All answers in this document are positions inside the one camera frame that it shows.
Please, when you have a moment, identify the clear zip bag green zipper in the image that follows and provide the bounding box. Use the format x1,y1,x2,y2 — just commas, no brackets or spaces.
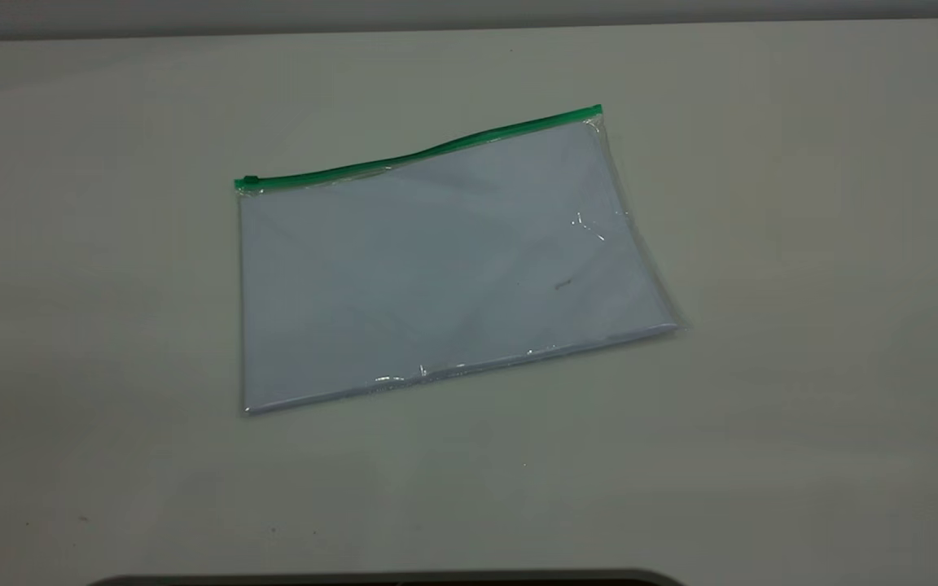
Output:
233,103,688,418

